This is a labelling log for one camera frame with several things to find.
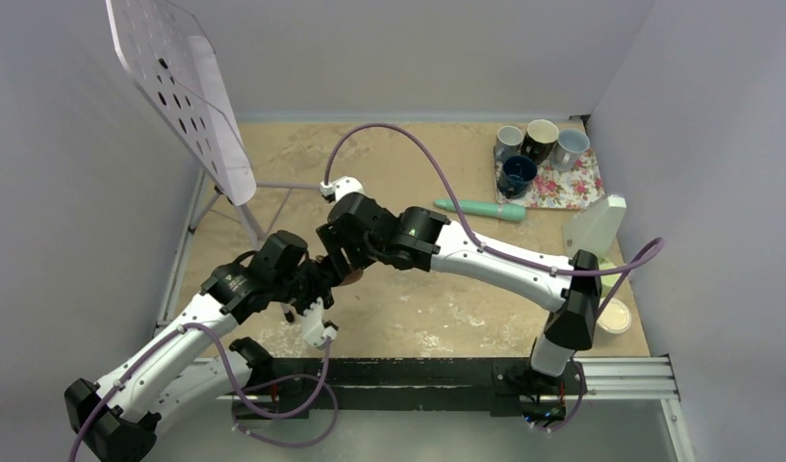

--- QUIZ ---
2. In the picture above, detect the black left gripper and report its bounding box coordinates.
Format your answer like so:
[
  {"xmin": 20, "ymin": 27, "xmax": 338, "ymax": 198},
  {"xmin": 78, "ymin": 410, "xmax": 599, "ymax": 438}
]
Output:
[{"xmin": 271, "ymin": 258, "xmax": 335, "ymax": 321}]

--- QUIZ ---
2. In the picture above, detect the brown mug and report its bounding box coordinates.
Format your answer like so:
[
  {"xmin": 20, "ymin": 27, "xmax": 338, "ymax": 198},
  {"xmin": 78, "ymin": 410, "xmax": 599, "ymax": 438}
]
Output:
[{"xmin": 339, "ymin": 269, "xmax": 364, "ymax": 287}]

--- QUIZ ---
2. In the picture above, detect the dark blue mug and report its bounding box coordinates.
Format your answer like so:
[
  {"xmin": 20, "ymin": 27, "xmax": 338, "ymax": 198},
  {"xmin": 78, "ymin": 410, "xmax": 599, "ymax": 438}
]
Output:
[{"xmin": 496, "ymin": 155, "xmax": 538, "ymax": 199}]

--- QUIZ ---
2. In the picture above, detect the grey mug with lettering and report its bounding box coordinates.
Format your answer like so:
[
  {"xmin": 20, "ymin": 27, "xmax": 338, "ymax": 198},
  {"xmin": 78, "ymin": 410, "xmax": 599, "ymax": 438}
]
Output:
[{"xmin": 493, "ymin": 125, "xmax": 524, "ymax": 163}]

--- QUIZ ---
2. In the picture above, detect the black mug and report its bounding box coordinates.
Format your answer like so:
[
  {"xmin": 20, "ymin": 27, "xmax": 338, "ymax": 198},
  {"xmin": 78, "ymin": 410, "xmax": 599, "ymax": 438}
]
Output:
[{"xmin": 520, "ymin": 119, "xmax": 560, "ymax": 165}]

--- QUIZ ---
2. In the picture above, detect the light grey mug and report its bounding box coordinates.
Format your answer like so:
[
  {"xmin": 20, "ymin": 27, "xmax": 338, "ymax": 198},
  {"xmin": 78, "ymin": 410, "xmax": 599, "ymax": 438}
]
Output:
[{"xmin": 548, "ymin": 129, "xmax": 591, "ymax": 171}]

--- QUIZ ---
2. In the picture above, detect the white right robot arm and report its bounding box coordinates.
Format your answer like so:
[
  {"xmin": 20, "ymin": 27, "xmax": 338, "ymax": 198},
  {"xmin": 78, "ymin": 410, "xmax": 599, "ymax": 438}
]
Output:
[{"xmin": 317, "ymin": 192, "xmax": 602, "ymax": 392}]

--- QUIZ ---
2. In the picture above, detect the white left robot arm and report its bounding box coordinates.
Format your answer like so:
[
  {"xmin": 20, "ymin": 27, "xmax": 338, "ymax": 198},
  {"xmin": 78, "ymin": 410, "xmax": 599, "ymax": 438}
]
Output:
[{"xmin": 64, "ymin": 231, "xmax": 354, "ymax": 461}]

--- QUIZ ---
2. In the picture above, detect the green mug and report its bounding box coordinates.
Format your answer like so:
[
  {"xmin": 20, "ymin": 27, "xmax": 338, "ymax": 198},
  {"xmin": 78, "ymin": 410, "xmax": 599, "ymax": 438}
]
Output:
[{"xmin": 599, "ymin": 259, "xmax": 621, "ymax": 293}]

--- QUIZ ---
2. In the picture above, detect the cream mug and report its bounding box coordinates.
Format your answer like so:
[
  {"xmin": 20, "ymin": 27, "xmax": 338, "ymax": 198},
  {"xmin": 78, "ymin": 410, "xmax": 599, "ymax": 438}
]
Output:
[{"xmin": 596, "ymin": 298, "xmax": 632, "ymax": 335}]

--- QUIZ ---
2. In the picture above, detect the lilac tripod stand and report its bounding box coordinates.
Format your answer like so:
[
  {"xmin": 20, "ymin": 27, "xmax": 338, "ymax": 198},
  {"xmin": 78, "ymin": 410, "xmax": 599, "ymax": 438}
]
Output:
[{"xmin": 173, "ymin": 189, "xmax": 328, "ymax": 313}]

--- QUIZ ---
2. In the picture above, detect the mint green tube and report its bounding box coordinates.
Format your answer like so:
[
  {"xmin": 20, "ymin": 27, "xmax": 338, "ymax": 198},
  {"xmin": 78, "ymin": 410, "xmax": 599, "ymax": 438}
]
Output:
[{"xmin": 433, "ymin": 198, "xmax": 527, "ymax": 222}]

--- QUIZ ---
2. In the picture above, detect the floral tray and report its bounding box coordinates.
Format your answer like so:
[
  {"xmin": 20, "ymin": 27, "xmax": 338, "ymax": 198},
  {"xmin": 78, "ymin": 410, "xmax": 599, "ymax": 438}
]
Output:
[{"xmin": 494, "ymin": 149, "xmax": 606, "ymax": 210}]

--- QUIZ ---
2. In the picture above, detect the white box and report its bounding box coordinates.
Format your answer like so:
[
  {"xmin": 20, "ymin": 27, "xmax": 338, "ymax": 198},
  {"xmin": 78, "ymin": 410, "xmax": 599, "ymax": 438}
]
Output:
[{"xmin": 562, "ymin": 194, "xmax": 626, "ymax": 258}]

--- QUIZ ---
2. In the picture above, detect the perforated calibration board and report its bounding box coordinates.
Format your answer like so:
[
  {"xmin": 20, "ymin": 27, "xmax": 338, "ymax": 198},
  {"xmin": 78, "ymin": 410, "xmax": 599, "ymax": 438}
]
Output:
[{"xmin": 106, "ymin": 0, "xmax": 257, "ymax": 206}]

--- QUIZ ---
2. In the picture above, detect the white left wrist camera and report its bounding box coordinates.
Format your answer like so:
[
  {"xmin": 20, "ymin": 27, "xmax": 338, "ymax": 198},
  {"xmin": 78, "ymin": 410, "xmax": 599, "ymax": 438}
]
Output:
[{"xmin": 300, "ymin": 297, "xmax": 339, "ymax": 349}]

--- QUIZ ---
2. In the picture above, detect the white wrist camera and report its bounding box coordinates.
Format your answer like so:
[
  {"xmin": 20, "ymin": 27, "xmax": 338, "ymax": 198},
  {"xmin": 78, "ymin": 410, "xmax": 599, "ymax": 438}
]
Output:
[
  {"xmin": 300, "ymin": 297, "xmax": 339, "ymax": 349},
  {"xmin": 319, "ymin": 176, "xmax": 365, "ymax": 203}
]

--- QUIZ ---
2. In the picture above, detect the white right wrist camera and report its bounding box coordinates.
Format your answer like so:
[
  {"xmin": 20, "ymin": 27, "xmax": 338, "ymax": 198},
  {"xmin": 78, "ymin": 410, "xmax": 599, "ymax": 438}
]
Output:
[{"xmin": 319, "ymin": 176, "xmax": 365, "ymax": 203}]

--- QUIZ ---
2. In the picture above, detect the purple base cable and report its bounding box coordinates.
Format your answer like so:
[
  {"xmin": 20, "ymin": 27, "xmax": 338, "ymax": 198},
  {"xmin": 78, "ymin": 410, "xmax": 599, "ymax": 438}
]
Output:
[{"xmin": 231, "ymin": 372, "xmax": 340, "ymax": 449}]

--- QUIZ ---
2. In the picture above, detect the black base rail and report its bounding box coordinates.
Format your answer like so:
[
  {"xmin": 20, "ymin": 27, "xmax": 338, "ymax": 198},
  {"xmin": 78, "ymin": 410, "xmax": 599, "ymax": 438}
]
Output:
[{"xmin": 211, "ymin": 356, "xmax": 588, "ymax": 423}]

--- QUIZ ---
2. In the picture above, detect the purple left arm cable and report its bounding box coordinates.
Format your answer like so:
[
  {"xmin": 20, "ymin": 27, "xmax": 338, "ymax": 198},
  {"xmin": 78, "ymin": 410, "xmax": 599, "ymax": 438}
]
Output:
[{"xmin": 67, "ymin": 321, "xmax": 333, "ymax": 462}]

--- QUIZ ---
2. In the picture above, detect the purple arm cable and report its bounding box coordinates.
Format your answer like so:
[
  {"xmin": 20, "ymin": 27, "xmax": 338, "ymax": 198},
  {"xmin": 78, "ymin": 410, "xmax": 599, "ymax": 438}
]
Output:
[
  {"xmin": 322, "ymin": 122, "xmax": 666, "ymax": 321},
  {"xmin": 67, "ymin": 321, "xmax": 333, "ymax": 462}
]

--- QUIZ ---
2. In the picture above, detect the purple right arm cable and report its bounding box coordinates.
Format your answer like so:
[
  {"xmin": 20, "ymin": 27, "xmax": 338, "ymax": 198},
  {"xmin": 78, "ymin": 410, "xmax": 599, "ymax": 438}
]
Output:
[{"xmin": 322, "ymin": 122, "xmax": 666, "ymax": 321}]

